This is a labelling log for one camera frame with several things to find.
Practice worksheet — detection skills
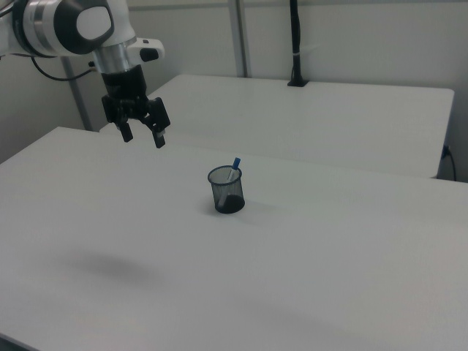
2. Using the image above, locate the white marker with blue cap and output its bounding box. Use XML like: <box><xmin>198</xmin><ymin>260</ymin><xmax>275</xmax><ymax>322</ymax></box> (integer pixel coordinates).
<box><xmin>219</xmin><ymin>156</ymin><xmax>242</xmax><ymax>208</ymax></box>

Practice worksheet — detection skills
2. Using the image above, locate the black pole with clamp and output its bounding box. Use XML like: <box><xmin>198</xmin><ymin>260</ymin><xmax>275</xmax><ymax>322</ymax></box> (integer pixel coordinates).
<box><xmin>287</xmin><ymin>0</ymin><xmax>309</xmax><ymax>88</ymax></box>

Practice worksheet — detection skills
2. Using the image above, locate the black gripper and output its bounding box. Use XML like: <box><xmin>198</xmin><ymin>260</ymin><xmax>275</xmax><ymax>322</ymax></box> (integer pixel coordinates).
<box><xmin>101</xmin><ymin>67</ymin><xmax>171</xmax><ymax>149</ymax></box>

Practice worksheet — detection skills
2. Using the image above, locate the black cable by table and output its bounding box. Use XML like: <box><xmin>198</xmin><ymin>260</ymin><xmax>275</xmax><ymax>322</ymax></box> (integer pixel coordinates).
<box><xmin>442</xmin><ymin>145</ymin><xmax>458</xmax><ymax>181</ymax></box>

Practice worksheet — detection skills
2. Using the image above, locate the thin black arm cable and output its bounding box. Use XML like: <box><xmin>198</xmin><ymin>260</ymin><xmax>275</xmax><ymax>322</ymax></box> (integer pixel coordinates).
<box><xmin>30</xmin><ymin>56</ymin><xmax>97</xmax><ymax>82</ymax></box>

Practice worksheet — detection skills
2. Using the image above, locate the black mesh pen cup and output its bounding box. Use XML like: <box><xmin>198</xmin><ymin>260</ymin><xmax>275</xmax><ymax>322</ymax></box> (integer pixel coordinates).
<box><xmin>207</xmin><ymin>165</ymin><xmax>246</xmax><ymax>215</ymax></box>

